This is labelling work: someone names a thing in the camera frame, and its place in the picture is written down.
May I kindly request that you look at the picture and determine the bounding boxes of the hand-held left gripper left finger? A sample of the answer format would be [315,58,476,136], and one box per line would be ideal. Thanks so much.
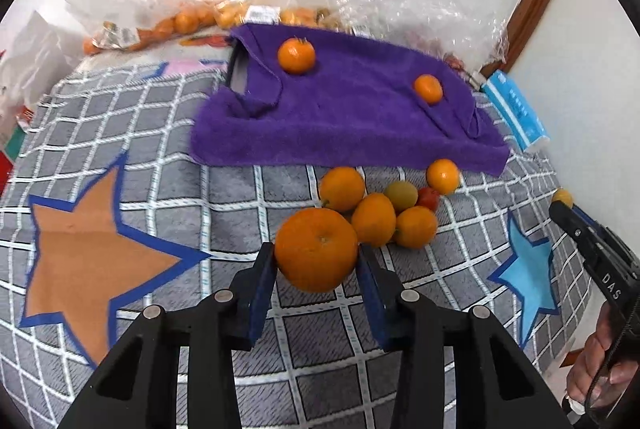
[59,241,277,429]

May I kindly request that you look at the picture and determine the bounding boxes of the person's right hand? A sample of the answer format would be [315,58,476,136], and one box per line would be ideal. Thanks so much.
[566,304,640,415]

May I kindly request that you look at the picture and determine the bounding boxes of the white plastic bag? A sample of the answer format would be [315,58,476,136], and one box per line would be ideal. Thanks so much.
[0,9,76,145]

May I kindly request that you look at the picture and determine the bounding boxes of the small orange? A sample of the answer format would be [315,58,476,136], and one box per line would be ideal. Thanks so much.
[351,192,397,247]
[394,206,439,250]
[426,158,461,195]
[413,74,444,105]
[318,166,366,213]

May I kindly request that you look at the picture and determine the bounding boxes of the red box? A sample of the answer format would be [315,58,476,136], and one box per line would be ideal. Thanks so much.
[0,106,36,195]

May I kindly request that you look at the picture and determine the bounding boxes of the grey checked star blanket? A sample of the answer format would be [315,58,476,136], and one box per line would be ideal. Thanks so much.
[0,54,601,429]

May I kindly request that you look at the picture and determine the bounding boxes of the purple towel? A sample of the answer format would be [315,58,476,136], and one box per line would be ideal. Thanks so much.
[190,23,511,178]

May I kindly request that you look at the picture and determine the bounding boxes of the red tomato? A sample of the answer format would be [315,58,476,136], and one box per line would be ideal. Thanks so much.
[417,187,442,212]

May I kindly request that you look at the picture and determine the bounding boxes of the clear bag of oranges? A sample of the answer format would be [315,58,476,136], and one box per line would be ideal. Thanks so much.
[215,0,346,32]
[62,0,236,56]

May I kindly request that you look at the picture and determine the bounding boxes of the orange with green stem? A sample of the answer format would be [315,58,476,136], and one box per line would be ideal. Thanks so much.
[277,37,317,75]

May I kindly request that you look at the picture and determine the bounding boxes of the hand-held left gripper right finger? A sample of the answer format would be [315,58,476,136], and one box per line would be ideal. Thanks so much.
[356,243,573,429]

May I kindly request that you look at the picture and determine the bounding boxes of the blue tissue pack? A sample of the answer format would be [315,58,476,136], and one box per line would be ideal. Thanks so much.
[481,70,551,154]

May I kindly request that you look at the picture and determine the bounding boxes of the large orange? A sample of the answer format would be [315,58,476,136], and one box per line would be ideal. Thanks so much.
[274,207,359,294]

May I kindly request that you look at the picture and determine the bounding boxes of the green-yellow tomato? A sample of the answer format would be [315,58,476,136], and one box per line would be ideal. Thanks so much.
[383,180,419,213]

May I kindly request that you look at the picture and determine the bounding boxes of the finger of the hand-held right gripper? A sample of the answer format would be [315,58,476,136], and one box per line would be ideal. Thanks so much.
[549,202,602,261]

